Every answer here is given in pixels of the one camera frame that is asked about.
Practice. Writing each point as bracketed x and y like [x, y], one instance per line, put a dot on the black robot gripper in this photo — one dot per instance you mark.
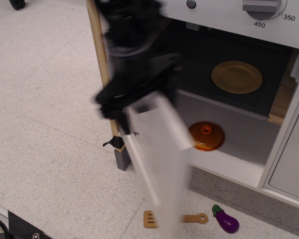
[139, 67]

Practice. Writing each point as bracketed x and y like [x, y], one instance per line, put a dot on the white oven door with window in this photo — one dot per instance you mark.
[158, 146]

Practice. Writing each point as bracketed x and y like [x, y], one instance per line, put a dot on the white toy kitchen oven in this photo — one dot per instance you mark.
[252, 142]

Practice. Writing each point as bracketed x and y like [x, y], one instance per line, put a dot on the dark grey oven tray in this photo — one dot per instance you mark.
[203, 50]

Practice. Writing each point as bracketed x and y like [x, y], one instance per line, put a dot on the black tape strip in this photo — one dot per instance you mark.
[116, 142]

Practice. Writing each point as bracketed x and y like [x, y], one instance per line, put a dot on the grey plastic leg foot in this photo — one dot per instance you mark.
[122, 159]

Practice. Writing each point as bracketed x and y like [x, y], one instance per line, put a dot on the orange plastic pot lid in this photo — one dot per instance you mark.
[206, 136]

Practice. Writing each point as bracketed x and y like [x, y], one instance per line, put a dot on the wooden slotted spatula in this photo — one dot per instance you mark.
[149, 221]

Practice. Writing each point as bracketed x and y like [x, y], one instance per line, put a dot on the yellow plastic plate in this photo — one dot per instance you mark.
[237, 77]

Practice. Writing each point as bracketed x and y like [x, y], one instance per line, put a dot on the small grey round button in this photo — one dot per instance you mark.
[191, 4]

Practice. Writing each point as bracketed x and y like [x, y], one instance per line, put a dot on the purple toy eggplant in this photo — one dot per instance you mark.
[226, 222]

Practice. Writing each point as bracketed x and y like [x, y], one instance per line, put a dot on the black caster wheel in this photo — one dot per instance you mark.
[17, 4]

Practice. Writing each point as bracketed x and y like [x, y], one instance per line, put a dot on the grey temperature knob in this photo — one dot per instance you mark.
[261, 9]

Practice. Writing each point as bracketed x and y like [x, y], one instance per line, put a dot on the white cabinet door right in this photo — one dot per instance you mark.
[283, 176]

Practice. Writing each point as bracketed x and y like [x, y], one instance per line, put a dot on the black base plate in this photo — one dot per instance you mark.
[21, 229]

